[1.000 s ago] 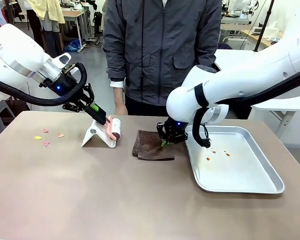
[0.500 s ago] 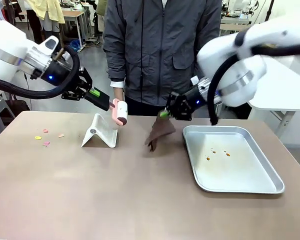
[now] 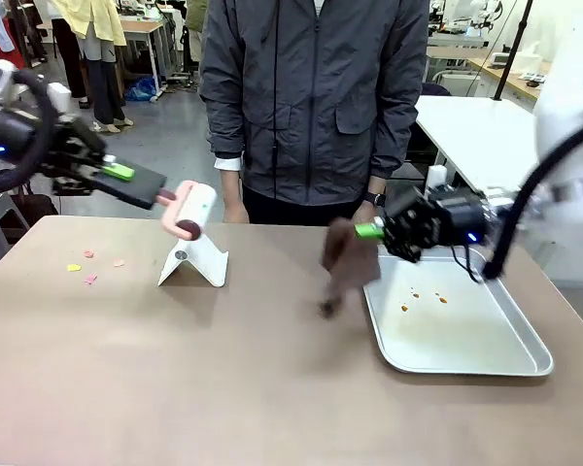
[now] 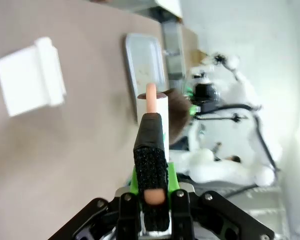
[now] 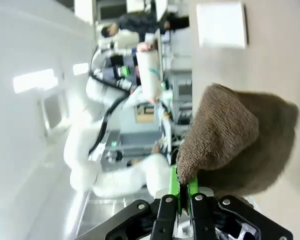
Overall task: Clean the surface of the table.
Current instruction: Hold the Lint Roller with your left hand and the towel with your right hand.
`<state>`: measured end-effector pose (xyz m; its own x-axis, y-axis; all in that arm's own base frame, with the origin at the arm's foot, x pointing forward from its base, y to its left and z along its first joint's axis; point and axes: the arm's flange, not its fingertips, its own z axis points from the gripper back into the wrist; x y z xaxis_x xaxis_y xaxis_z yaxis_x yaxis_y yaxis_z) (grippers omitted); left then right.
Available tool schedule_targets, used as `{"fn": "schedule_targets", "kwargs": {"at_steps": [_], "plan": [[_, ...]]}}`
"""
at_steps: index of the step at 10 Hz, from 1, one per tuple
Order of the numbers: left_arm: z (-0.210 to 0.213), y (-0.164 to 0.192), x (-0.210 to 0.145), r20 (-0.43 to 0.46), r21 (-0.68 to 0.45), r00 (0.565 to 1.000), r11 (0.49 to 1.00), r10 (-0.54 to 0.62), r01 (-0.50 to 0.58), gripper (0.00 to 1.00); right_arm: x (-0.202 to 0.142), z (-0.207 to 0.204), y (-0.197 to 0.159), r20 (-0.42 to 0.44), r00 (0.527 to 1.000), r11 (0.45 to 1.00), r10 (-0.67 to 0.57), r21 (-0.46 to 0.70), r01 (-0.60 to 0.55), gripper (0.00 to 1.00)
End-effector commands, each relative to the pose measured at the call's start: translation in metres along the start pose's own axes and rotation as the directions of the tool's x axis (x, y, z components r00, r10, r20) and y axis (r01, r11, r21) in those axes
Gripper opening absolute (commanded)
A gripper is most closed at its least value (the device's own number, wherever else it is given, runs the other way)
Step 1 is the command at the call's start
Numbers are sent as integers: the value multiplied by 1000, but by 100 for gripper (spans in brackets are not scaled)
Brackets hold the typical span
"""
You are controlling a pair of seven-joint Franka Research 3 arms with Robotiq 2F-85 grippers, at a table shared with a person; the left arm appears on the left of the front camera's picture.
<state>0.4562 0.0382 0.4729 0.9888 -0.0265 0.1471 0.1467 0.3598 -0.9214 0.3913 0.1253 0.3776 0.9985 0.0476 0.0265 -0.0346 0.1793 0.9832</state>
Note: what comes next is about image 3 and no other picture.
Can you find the blue plastic bag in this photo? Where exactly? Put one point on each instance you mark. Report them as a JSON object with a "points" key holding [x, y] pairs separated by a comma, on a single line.
{"points": [[141, 89]]}

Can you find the wooden top desk metal legs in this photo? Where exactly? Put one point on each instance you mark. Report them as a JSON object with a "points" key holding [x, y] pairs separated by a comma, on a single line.
{"points": [[148, 26]]}

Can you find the white lab robot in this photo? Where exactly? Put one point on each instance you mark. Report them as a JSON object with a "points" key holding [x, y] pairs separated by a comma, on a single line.
{"points": [[471, 14]]}

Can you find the black wrist watch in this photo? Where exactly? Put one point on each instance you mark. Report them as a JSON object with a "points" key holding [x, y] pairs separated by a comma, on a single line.
{"points": [[376, 198]]}

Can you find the dark office chair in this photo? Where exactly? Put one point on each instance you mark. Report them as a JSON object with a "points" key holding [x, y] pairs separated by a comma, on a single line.
{"points": [[435, 89]]}

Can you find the silver metal tray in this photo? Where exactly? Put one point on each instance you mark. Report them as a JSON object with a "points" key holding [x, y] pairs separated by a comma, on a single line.
{"points": [[466, 335]]}

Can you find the white lint roller stand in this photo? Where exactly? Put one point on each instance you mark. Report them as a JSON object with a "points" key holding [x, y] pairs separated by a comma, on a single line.
{"points": [[209, 264]]}

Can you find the black stool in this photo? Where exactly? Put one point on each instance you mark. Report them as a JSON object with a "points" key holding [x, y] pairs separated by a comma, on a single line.
{"points": [[190, 46]]}

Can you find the white table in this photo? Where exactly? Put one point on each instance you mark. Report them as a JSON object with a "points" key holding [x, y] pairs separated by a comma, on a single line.
{"points": [[476, 131]]}

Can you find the person's right forearm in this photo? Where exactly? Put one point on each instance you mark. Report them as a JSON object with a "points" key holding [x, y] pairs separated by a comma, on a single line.
{"points": [[226, 141]]}

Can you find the brown cloth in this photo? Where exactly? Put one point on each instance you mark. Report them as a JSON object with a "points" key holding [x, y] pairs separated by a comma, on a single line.
{"points": [[345, 257]]}

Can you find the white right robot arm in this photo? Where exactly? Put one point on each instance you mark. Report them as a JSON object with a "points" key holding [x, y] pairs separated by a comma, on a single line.
{"points": [[568, 111]]}

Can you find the person's left forearm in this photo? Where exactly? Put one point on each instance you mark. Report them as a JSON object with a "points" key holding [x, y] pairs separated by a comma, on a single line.
{"points": [[393, 145]]}

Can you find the black stand pole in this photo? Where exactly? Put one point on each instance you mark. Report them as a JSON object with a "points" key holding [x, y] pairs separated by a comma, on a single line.
{"points": [[510, 48]]}

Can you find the yellow paper scrap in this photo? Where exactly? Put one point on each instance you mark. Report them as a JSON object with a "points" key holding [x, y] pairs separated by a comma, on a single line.
{"points": [[74, 267]]}

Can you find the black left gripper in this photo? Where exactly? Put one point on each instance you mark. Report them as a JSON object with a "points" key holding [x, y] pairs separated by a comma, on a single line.
{"points": [[10, 138]]}

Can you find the person in grey jacket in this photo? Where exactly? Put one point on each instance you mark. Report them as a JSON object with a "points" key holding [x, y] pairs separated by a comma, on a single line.
{"points": [[311, 97]]}

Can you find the person in yellow shirt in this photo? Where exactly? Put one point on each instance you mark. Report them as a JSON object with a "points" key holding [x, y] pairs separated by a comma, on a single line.
{"points": [[97, 43]]}

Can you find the wooden top lab bench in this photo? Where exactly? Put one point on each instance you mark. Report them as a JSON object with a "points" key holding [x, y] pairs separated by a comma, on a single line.
{"points": [[510, 77]]}

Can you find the person's right hand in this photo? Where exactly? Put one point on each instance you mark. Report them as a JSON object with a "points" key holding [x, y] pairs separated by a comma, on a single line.
{"points": [[235, 211]]}

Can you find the brown bag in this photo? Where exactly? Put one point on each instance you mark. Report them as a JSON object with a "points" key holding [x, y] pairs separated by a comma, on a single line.
{"points": [[31, 206]]}

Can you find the person's left hand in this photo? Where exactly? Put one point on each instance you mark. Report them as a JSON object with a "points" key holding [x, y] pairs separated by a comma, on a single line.
{"points": [[366, 211]]}

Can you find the white tissue box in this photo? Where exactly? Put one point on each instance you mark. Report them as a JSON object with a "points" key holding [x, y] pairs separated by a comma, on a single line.
{"points": [[534, 56]]}

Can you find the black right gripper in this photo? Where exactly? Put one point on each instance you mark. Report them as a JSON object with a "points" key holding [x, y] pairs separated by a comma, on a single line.
{"points": [[454, 221]]}

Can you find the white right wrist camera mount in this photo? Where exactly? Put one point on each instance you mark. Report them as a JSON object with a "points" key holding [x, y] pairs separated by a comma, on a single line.
{"points": [[437, 175]]}

